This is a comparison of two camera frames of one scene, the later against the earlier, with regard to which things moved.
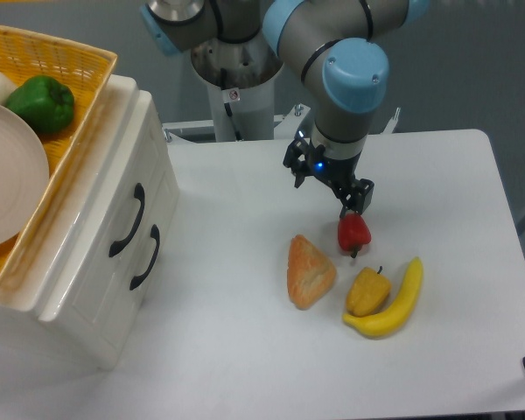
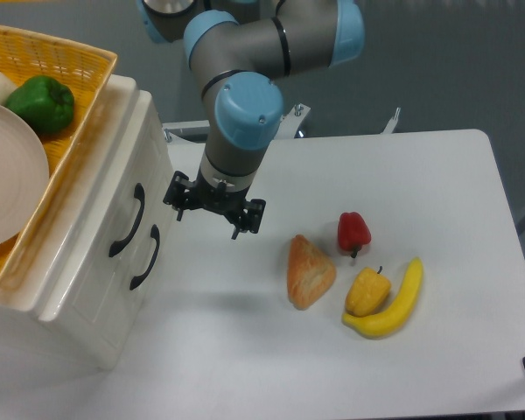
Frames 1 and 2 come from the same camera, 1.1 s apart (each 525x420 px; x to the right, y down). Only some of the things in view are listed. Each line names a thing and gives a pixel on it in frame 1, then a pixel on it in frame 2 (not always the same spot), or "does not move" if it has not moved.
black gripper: x=353 y=193 → x=182 y=192
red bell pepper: x=353 y=233 does not move
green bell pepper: x=46 y=103 does not move
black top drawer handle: x=140 y=194 does not move
